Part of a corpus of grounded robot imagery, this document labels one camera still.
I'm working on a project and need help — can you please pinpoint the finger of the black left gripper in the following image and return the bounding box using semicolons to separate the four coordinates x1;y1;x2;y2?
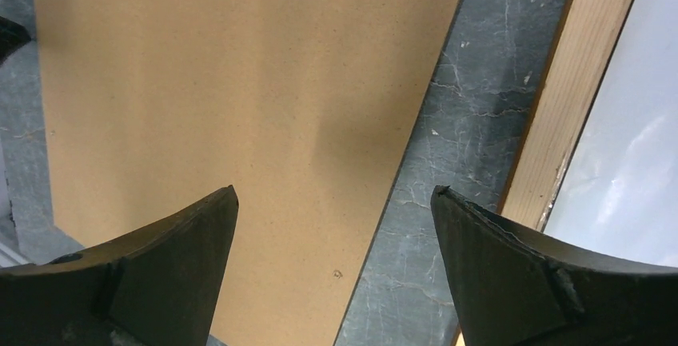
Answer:
0;17;32;64

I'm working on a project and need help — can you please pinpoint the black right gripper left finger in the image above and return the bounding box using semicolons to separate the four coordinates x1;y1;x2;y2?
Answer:
1;186;239;345

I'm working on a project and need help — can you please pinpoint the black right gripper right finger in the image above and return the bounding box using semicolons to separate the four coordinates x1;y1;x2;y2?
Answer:
430;185;677;345

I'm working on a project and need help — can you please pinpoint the plant window photo print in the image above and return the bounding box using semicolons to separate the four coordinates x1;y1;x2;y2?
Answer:
545;0;677;266

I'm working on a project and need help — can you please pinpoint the brown fibreboard backing board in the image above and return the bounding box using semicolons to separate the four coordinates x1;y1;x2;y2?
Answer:
34;0;459;345

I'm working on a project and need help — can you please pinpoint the golden wooden picture frame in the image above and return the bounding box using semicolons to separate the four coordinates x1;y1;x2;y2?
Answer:
498;0;634;231

